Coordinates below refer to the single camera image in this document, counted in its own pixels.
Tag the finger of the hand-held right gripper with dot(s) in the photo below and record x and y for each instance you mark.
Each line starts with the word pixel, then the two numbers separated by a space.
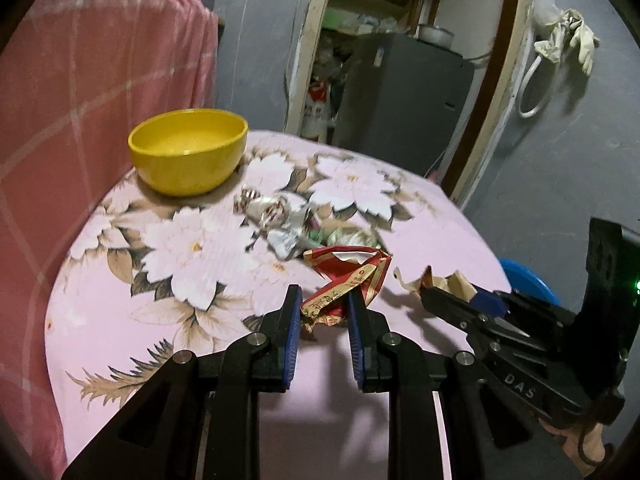
pixel 487 302
pixel 450 310

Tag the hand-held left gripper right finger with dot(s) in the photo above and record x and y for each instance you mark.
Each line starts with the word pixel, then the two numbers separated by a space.
pixel 357 340

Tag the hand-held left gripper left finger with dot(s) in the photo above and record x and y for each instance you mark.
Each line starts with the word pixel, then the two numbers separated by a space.
pixel 292 340

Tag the beige paper wrapper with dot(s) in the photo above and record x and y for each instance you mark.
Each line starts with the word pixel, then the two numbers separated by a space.
pixel 412 282

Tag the blue plastic bucket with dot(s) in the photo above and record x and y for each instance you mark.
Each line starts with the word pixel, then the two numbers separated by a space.
pixel 525 275

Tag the red and gold wrapper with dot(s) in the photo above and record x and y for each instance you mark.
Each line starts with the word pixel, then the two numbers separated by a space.
pixel 350 270

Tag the green wrapper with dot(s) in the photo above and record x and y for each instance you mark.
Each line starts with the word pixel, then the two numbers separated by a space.
pixel 345 236

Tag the striped silver candy wrapper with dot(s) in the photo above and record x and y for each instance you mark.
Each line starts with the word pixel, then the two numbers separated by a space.
pixel 262 207

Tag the person's right hand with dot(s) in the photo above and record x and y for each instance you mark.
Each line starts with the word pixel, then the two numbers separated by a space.
pixel 592 445

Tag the pink floral tablecloth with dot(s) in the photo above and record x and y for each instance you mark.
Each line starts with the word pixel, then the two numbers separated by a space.
pixel 200 270

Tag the yellow bowl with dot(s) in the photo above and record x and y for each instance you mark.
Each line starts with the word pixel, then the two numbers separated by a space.
pixel 190 160

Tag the grey refrigerator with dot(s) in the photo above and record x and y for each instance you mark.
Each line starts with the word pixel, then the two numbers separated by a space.
pixel 400 100

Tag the brown door jamb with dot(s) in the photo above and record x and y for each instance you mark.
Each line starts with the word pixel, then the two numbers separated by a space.
pixel 495 75

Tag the red and white bag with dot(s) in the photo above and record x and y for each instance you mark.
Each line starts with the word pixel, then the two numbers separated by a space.
pixel 317 110

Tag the metal pot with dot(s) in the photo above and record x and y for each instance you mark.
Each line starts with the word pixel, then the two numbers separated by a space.
pixel 435 34

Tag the cream rubber gloves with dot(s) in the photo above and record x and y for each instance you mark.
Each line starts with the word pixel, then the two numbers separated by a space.
pixel 570 35

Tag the white door jamb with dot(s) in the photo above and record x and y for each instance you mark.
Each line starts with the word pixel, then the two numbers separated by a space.
pixel 307 45

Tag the pink checked blanket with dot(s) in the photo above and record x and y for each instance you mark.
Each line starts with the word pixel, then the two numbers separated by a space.
pixel 75 110

